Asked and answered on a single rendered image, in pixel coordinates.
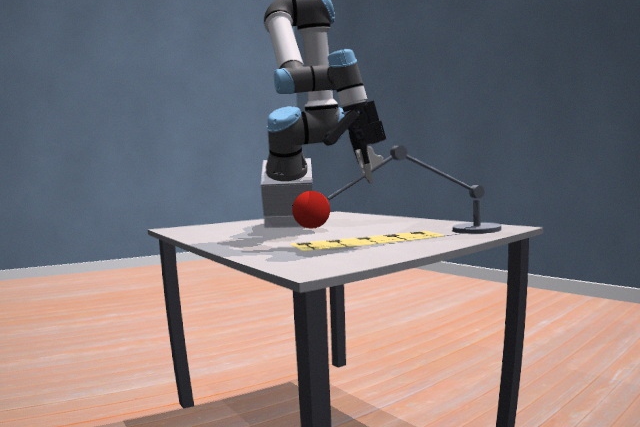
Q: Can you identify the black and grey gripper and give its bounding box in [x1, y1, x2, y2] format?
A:
[342, 101, 386, 184]

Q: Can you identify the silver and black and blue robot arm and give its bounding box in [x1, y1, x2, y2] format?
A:
[264, 0, 367, 181]

